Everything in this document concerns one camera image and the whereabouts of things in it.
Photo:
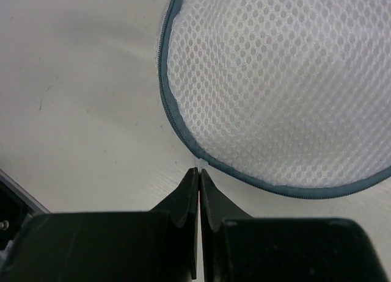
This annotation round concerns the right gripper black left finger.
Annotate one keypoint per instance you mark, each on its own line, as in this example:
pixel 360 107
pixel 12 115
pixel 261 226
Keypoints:
pixel 155 245

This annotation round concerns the aluminium mounting rail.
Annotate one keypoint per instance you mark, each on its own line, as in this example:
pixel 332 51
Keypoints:
pixel 17 208

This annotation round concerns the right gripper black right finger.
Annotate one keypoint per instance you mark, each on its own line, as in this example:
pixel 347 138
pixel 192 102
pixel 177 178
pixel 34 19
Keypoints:
pixel 238 247

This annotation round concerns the white mesh laundry bag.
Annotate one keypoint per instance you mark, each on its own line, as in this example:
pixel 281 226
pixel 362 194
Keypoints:
pixel 289 96

